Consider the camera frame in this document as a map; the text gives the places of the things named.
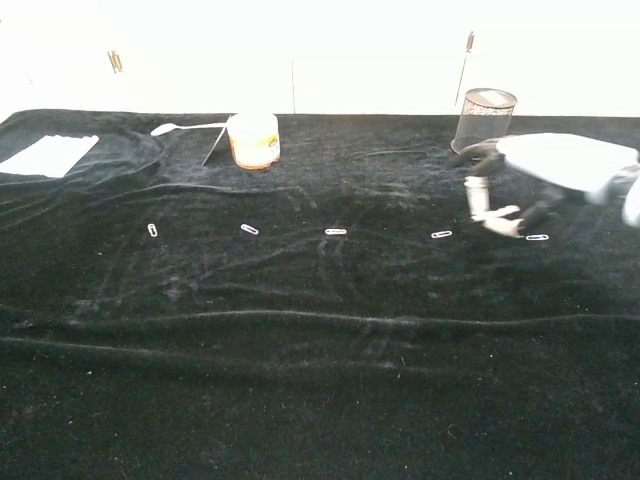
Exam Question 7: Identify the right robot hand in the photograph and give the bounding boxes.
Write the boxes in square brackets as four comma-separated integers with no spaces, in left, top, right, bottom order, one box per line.
[449,132,640,238]

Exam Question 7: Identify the black mesh pen holder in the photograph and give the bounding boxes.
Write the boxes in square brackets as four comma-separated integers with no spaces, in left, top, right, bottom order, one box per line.
[450,87,518,157]

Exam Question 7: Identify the woven folding screen panel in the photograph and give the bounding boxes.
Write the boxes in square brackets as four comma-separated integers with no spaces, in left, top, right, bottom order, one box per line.
[0,0,126,115]
[97,0,295,116]
[291,0,474,117]
[453,0,640,119]

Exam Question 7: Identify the black velvet tablecloth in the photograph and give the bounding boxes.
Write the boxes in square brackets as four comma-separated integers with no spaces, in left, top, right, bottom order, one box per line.
[0,108,640,480]

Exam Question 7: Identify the jar with orange label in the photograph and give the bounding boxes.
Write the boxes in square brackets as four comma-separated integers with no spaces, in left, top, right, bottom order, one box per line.
[227,112,282,171]

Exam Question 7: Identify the playing card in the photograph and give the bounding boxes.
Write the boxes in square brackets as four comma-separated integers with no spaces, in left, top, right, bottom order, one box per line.
[201,114,234,167]

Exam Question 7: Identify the white plastic spoon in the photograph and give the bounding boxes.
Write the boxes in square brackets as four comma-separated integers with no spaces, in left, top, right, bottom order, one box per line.
[150,121,231,138]

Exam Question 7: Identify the white paper napkin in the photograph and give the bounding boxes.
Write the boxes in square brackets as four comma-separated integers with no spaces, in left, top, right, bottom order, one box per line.
[0,133,100,179]

